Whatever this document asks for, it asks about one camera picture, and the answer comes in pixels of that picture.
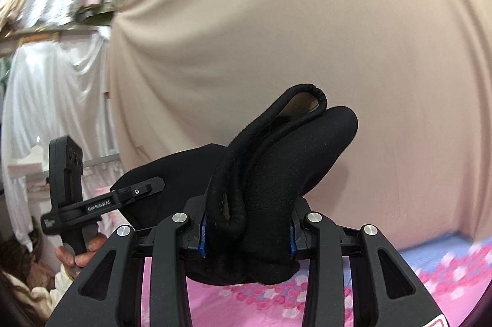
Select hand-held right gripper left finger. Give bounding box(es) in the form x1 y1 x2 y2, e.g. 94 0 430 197
44 196 210 327

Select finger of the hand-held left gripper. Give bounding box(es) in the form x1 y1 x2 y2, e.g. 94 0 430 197
109 176 167 205

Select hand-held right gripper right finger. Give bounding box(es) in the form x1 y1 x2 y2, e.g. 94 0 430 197
288 198 442 327

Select black pants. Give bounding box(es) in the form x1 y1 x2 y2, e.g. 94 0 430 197
109 83 359 285

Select person's left hand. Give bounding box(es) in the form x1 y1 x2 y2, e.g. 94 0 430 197
56 233 108 268

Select pink blue floral bed sheet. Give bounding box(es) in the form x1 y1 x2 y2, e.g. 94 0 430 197
140 231 483 327

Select white satin curtain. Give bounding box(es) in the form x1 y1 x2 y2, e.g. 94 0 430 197
0 31 124 247

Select beige curtain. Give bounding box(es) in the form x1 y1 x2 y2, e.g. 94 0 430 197
105 0 492 251

